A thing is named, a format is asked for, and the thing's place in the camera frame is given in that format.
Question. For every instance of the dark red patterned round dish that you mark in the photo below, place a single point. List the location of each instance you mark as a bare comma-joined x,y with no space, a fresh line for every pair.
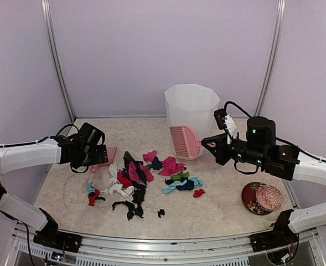
248,196

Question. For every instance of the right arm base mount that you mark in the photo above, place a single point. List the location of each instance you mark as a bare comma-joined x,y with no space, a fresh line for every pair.
280,235

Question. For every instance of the red paper scrap centre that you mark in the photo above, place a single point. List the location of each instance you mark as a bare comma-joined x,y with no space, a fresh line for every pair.
123,179

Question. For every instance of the front aluminium rail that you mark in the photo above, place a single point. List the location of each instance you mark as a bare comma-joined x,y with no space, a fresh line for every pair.
100,250

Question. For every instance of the green paper scrap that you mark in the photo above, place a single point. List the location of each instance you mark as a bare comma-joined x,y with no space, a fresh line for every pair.
178,176

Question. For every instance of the right aluminium frame post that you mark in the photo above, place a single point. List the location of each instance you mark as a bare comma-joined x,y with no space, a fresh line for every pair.
276,38

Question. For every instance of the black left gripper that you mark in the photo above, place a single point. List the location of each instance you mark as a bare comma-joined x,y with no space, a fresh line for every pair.
101,155

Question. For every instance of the navy paper scrap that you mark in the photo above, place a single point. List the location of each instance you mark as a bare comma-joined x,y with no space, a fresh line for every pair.
156,164

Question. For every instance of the magenta paper scrap top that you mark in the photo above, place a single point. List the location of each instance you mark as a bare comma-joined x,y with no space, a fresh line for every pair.
150,156

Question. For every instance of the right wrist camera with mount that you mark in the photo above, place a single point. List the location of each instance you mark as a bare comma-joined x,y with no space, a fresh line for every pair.
225,122

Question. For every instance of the pink plastic hand brush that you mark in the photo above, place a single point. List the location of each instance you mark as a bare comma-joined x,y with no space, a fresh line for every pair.
186,144

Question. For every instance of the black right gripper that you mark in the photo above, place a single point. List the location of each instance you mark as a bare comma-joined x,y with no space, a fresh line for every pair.
220,151

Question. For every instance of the translucent white waste bin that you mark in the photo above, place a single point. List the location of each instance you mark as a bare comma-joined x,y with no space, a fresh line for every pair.
191,105

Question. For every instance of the pink plastic dustpan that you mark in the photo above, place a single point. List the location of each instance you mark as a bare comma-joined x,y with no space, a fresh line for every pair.
111,153

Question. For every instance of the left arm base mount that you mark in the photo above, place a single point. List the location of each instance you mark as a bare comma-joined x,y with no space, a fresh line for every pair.
51,237

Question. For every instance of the pink patterned small bowl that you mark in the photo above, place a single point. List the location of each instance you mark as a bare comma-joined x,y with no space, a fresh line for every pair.
269,197

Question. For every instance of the small black paper scrap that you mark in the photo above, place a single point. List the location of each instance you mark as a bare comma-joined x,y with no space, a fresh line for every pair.
161,213

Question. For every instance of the black paper scrap strip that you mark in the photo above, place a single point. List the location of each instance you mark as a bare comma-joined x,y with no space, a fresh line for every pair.
132,209

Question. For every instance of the white paper scrap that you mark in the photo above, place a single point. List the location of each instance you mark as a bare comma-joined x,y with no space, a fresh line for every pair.
115,185

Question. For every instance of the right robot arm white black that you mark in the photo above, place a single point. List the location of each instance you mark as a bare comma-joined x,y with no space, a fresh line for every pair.
274,156

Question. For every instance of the small red paper scrap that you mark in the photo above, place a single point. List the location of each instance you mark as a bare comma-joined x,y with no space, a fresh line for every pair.
198,193

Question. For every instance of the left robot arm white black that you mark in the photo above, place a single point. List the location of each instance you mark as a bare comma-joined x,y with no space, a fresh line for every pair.
85,148

